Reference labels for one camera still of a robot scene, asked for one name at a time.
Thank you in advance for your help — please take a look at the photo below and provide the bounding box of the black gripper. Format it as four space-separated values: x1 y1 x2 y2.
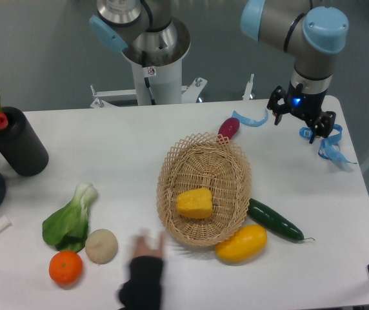
267 74 336 144

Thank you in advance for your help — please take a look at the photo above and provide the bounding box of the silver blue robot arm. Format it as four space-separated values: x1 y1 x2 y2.
89 1 349 140

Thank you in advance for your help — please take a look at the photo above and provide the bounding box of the black sleeved forearm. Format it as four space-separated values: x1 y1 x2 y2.
118 256 164 310

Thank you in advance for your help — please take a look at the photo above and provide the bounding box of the woven wicker basket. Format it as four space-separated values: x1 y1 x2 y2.
156 132 252 247

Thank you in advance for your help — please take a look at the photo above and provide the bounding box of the yellow bell pepper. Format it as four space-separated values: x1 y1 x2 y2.
176 188 214 219

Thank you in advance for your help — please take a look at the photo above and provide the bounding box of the blurred human hand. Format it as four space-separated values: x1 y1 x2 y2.
132 229 166 259

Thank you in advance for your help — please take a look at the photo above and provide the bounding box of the blue ribbon strip right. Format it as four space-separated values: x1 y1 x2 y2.
299 124 358 171

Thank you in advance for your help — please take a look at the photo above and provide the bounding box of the blue ribbon strip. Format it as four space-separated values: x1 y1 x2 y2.
232 109 269 128
299 124 358 171

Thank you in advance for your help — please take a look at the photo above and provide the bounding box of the blue ribbon strip left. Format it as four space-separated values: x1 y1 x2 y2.
232 109 269 128

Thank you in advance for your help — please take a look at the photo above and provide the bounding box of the purple eggplant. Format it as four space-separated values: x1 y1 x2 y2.
218 117 240 140

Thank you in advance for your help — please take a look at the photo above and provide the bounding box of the dark green cucumber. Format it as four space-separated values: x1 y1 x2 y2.
247 198 315 243

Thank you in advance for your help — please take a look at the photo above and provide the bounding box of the yellow squash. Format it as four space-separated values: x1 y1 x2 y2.
215 225 267 263

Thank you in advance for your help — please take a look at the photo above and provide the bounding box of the green bok choy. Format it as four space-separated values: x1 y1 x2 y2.
42 183 97 253

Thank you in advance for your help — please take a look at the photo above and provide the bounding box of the orange mandarin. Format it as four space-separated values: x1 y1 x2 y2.
48 251 83 285

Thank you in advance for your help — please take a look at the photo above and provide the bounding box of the black cylindrical vase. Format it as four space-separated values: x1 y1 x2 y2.
0 107 49 176

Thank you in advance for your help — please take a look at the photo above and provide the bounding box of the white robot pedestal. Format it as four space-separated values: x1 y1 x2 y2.
89 38 256 109

